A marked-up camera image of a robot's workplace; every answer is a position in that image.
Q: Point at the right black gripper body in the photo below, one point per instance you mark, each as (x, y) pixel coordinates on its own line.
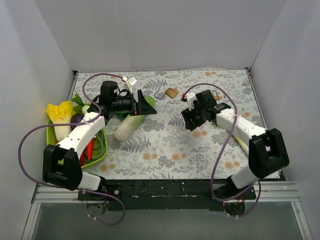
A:
(189, 120)

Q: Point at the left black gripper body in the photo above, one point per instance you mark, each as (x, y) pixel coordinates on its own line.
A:
(137, 104)

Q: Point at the large brass padlock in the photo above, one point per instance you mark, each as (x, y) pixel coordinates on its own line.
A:
(170, 92)

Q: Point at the medium brass padlock with keys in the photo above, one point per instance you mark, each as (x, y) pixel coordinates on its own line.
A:
(180, 115)

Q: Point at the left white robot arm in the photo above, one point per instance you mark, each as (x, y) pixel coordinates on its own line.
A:
(61, 162)

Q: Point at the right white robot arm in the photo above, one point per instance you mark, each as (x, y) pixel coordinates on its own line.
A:
(267, 152)

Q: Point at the napa cabbage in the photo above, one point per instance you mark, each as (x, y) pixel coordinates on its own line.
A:
(127, 127)

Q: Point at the purple eggplant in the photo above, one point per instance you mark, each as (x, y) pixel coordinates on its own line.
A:
(76, 118)

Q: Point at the floral table mat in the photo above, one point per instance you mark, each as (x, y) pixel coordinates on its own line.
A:
(161, 147)

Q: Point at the yellow cabbage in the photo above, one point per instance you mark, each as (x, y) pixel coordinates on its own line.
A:
(61, 114)

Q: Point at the red chili pepper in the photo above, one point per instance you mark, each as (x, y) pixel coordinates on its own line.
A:
(82, 158)
(89, 149)

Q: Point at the green plastic tray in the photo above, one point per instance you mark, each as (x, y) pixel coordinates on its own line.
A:
(51, 138)

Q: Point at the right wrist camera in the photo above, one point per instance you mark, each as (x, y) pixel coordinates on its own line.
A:
(189, 97)

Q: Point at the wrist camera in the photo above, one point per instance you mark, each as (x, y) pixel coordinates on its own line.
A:
(129, 83)
(189, 97)

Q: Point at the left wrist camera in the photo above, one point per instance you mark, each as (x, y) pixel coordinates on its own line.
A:
(129, 83)

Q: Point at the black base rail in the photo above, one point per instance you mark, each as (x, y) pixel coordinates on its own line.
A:
(162, 194)

